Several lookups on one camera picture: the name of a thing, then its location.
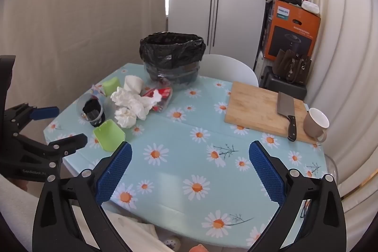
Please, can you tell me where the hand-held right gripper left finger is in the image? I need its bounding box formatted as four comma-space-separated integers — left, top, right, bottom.
32, 141, 133, 252

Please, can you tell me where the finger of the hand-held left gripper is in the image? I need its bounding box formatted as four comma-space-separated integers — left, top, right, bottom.
5, 103, 60, 134
44, 133, 88, 165

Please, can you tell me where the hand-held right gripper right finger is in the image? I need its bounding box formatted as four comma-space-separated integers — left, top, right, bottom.
249, 140, 347, 252

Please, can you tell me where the green paper cup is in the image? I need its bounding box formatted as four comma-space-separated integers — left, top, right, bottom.
102, 77, 120, 94
93, 119, 125, 152

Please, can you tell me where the red snack packet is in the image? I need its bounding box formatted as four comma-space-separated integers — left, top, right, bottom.
141, 87, 173, 114

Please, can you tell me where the bin with black bag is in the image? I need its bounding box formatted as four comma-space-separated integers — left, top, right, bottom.
139, 31, 206, 84

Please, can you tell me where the clear plastic cup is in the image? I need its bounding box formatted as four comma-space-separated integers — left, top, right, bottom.
77, 93, 106, 126

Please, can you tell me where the person's white clothing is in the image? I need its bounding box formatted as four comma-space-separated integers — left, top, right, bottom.
0, 175, 166, 252

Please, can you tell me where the crumpled white tissue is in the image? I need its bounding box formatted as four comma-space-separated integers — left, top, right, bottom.
114, 107, 138, 128
136, 91, 162, 120
111, 87, 140, 107

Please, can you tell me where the colourful small wrapper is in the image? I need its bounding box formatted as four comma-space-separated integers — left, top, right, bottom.
90, 84, 104, 98

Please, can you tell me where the beige mug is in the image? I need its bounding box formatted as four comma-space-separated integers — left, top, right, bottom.
303, 107, 330, 143

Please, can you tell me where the wooden cutting board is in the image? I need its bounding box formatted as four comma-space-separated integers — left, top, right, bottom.
224, 81, 318, 144

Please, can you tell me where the blue daisy tablecloth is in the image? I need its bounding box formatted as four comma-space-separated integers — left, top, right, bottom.
44, 63, 330, 248

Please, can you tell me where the white paper cup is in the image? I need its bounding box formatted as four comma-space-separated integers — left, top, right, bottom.
123, 75, 144, 93

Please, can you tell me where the white patterned slipper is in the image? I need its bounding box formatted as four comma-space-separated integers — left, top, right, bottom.
164, 236, 181, 251

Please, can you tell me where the brown handbag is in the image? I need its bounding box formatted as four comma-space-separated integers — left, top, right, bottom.
273, 49, 312, 85

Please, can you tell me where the white chair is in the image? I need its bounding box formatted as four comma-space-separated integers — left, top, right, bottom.
198, 54, 259, 87

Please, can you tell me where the white curtain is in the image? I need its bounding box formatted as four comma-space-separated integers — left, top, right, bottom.
295, 0, 378, 211

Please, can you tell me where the orange cardboard box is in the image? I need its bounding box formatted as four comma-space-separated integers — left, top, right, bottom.
260, 0, 321, 64

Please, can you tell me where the white pouch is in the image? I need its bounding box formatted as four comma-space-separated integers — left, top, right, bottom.
301, 0, 320, 15

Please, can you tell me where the cleaver with black handle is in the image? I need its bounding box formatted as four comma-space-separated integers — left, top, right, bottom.
277, 92, 297, 142

